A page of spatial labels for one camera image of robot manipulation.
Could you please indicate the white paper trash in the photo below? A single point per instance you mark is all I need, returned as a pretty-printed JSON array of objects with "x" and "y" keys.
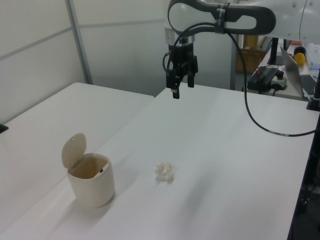
[{"x": 164, "y": 171}]

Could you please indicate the small cream bin with lid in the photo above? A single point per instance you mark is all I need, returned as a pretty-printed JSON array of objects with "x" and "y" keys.
[{"x": 92, "y": 187}]

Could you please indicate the brown cardboard box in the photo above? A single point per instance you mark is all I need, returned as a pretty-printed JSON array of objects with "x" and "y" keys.
[{"x": 250, "y": 58}]

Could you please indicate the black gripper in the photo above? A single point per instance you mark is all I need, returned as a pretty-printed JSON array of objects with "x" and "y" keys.
[{"x": 183, "y": 53}]

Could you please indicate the grey emergency stop button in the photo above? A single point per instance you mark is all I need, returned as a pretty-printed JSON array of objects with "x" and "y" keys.
[{"x": 279, "y": 81}]

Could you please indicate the black clamp pole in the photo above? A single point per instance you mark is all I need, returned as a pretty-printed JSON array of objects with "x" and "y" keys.
[{"x": 317, "y": 92}]

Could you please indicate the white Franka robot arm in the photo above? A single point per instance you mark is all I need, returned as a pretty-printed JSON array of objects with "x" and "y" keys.
[{"x": 287, "y": 17}]

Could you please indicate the grey partition frame post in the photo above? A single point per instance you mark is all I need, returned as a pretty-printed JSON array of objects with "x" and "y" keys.
[{"x": 80, "y": 42}]

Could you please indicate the white keyboard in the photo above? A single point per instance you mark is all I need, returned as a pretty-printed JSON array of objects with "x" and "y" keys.
[{"x": 313, "y": 56}]

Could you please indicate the yellow round object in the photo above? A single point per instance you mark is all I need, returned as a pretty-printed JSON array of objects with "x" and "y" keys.
[{"x": 299, "y": 59}]

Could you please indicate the black monitor stand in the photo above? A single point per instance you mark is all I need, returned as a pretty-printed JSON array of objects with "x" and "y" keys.
[{"x": 274, "y": 52}]

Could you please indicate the black power supply box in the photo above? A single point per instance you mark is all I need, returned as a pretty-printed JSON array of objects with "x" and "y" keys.
[{"x": 262, "y": 77}]

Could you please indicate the silver laptop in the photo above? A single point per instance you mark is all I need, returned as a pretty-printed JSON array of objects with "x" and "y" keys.
[{"x": 292, "y": 72}]

